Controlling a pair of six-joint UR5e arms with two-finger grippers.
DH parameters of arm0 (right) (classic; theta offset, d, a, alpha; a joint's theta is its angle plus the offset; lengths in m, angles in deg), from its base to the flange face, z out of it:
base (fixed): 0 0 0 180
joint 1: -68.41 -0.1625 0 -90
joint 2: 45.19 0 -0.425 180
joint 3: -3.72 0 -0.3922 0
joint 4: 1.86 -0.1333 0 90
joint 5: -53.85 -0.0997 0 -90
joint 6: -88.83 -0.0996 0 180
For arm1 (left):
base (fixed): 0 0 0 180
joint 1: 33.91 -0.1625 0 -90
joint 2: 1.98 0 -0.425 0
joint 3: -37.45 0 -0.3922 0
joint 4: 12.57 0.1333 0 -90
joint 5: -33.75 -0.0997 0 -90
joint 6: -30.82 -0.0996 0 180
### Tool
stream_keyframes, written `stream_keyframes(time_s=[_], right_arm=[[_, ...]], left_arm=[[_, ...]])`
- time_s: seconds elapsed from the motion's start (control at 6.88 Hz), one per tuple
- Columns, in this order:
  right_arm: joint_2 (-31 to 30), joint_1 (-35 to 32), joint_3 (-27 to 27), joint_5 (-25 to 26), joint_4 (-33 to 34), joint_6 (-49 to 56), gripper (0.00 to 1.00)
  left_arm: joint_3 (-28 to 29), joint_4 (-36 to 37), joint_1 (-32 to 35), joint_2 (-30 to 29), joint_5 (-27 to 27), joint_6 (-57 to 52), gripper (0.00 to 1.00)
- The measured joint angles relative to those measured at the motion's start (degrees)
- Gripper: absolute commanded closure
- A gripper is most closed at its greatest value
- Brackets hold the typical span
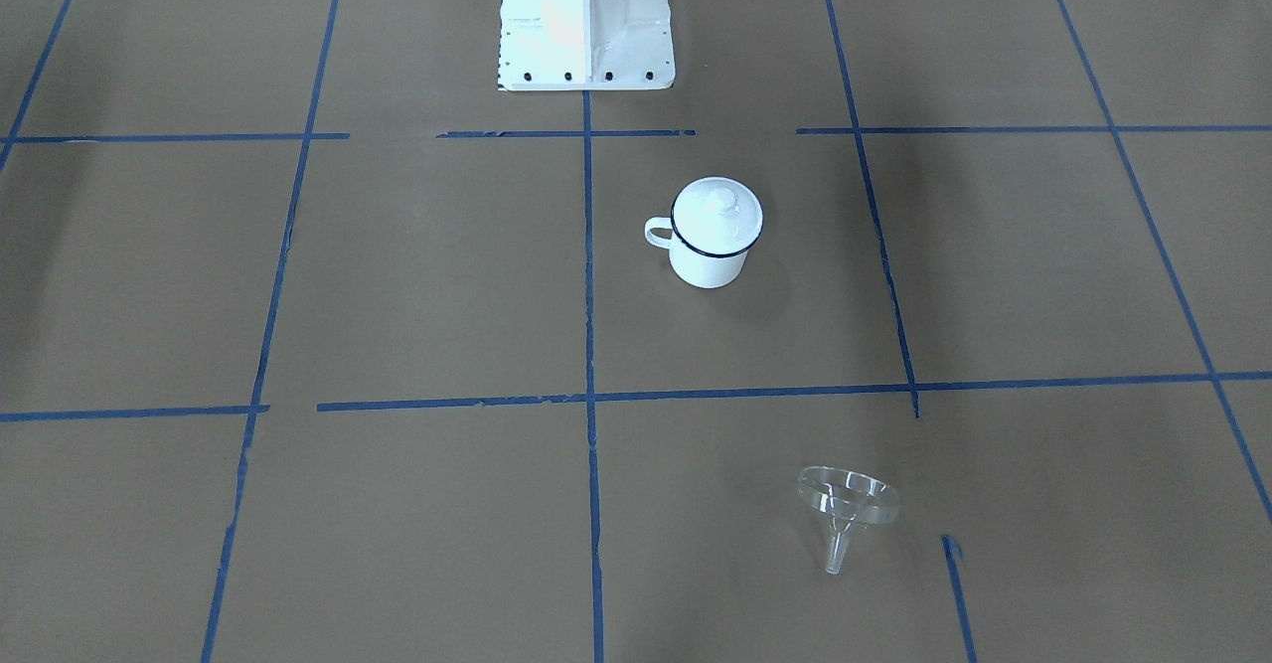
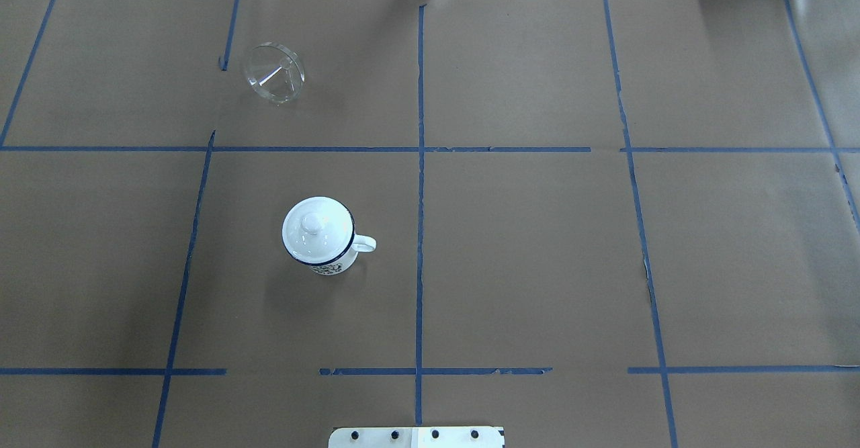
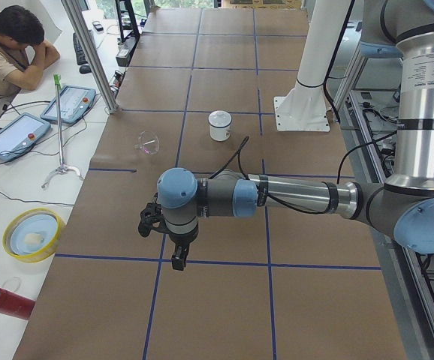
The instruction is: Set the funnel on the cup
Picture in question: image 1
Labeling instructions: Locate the white enamel cup lid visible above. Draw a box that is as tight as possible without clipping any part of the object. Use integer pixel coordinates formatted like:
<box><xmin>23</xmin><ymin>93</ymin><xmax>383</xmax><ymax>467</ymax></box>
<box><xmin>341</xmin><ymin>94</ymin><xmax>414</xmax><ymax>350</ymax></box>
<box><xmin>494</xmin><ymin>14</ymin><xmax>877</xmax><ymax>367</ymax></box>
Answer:
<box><xmin>672</xmin><ymin>177</ymin><xmax>764</xmax><ymax>258</ymax></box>

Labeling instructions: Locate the clear glass funnel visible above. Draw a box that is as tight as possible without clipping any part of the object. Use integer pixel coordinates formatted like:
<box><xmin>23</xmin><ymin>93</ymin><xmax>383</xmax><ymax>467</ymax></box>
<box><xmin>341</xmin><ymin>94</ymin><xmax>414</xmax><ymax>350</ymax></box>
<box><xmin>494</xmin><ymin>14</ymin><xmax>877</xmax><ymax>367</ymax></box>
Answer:
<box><xmin>798</xmin><ymin>464</ymin><xmax>902</xmax><ymax>576</ymax></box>

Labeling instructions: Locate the white enamel cup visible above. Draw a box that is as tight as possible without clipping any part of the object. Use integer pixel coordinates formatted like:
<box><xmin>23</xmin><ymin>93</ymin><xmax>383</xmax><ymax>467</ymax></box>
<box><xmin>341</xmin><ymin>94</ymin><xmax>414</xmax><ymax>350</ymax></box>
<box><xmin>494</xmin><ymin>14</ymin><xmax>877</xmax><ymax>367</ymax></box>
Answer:
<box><xmin>642</xmin><ymin>177</ymin><xmax>764</xmax><ymax>290</ymax></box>

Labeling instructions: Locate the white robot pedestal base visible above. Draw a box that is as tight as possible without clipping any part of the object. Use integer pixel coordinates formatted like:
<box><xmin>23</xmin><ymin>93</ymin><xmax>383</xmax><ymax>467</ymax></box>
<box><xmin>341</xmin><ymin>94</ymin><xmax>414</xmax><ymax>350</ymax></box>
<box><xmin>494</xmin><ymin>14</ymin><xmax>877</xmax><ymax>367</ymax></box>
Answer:
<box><xmin>497</xmin><ymin>0</ymin><xmax>677</xmax><ymax>92</ymax></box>

